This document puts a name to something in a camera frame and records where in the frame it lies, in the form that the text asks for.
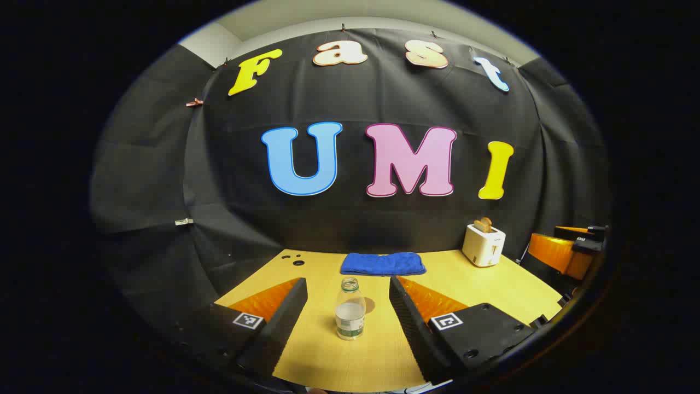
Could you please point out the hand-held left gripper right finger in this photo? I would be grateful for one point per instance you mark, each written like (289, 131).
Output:
(413, 328)

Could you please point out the clear plastic water bottle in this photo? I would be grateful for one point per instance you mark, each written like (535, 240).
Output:
(350, 312)

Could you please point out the orange clip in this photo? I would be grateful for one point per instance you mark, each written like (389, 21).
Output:
(194, 102)

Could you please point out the blue folded towel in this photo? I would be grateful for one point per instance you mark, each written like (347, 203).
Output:
(383, 264)

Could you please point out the black backdrop cloth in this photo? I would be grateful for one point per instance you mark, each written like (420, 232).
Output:
(383, 219)

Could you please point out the toast slice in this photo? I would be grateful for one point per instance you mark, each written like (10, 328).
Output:
(483, 224)

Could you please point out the white toaster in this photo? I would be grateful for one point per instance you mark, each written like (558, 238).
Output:
(482, 246)

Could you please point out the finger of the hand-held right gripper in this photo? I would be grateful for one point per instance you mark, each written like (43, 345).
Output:
(555, 253)
(588, 238)

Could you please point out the round brown coaster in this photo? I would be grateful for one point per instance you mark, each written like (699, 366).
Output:
(370, 305)

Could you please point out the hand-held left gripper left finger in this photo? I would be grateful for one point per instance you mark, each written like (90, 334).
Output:
(281, 323)

